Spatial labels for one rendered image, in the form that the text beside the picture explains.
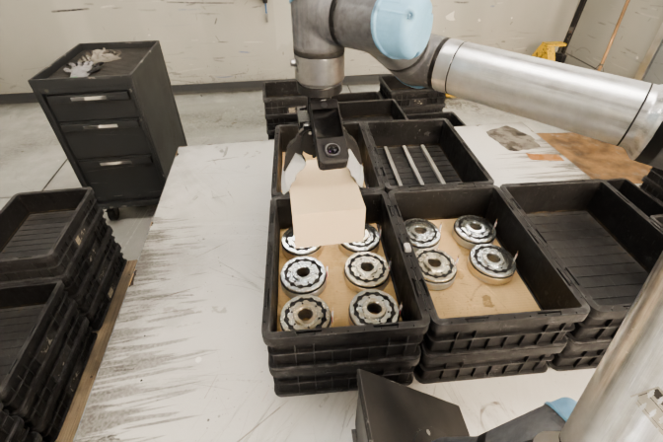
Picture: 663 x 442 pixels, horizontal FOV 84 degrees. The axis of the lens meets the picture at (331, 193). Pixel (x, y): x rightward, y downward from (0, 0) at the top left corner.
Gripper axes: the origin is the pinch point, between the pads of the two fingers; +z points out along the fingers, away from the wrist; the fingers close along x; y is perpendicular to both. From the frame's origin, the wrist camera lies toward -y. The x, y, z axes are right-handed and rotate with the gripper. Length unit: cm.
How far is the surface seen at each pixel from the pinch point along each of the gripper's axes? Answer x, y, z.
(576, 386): -51, -23, 40
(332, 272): -2.4, 4.2, 26.9
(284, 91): 3, 194, 56
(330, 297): -0.7, -2.6, 26.9
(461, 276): -31.8, -1.3, 27.0
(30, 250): 105, 61, 60
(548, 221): -64, 14, 27
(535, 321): -35.6, -19.9, 18.1
